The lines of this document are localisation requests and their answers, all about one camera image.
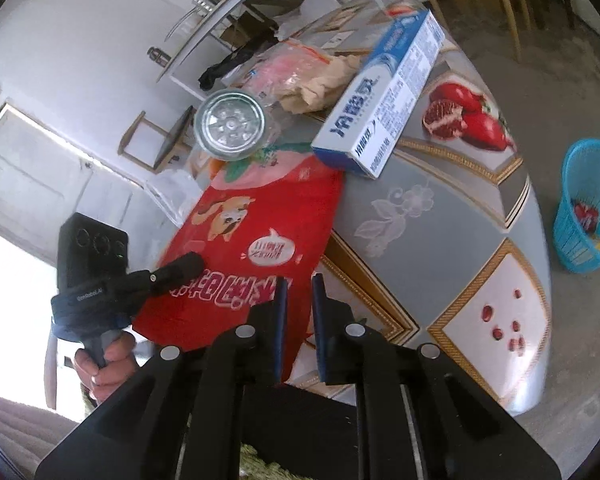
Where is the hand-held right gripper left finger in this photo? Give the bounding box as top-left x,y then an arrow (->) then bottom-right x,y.
35,276 -> 291,480

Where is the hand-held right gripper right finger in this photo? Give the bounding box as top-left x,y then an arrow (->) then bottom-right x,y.
311,274 -> 563,480

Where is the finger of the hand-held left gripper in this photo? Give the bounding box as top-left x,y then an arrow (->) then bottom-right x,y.
150,252 -> 204,295

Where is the red printed snack bag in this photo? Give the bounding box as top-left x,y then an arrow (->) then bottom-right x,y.
130,152 -> 348,386

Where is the blue plastic basket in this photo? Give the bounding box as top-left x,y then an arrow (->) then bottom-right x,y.
552,137 -> 600,276

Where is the person's left hand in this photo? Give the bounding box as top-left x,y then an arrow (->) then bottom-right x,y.
73,332 -> 141,403

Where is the white panelled door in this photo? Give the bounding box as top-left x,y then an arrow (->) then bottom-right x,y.
0,102 -> 136,241

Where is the light wooden chair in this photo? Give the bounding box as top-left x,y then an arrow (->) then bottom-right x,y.
117,105 -> 196,176
412,0 -> 536,61

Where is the fruit printed grey tablecloth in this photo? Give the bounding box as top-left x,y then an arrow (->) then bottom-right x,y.
145,0 -> 553,418

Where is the clear plastic bottle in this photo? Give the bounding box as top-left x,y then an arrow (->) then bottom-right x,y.
192,87 -> 281,163

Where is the black cloth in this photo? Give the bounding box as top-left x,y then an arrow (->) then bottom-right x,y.
198,42 -> 271,92

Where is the clear pink printed plastic bag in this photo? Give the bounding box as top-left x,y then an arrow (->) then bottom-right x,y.
240,40 -> 341,106

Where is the blue white toothpaste box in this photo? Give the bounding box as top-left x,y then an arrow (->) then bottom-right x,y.
310,8 -> 448,179

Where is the crumpled brown paper bag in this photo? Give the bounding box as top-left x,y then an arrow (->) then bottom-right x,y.
280,52 -> 366,116

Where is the white table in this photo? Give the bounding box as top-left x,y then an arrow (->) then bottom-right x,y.
155,0 -> 381,86

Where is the red wrapper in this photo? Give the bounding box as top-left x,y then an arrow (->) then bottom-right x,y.
572,200 -> 600,235

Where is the white plastic bag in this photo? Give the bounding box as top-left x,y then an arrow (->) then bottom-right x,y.
275,0 -> 363,41

